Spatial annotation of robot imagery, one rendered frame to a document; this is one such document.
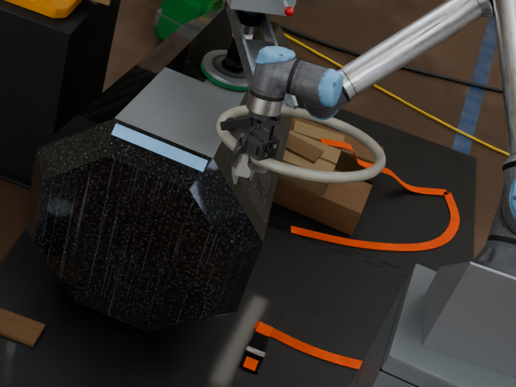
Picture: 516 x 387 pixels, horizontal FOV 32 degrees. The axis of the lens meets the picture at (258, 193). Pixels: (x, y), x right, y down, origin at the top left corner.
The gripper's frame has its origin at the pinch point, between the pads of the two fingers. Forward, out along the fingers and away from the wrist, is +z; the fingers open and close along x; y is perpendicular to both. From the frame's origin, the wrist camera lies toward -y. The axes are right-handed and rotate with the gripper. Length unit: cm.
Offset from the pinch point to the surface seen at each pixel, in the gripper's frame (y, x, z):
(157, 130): -45.4, 12.0, 8.0
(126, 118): -54, 6, 7
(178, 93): -58, 32, 3
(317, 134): -87, 160, 51
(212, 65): -62, 50, -3
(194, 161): -30.8, 15.3, 12.7
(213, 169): -26.2, 19.4, 13.9
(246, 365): -13, 44, 91
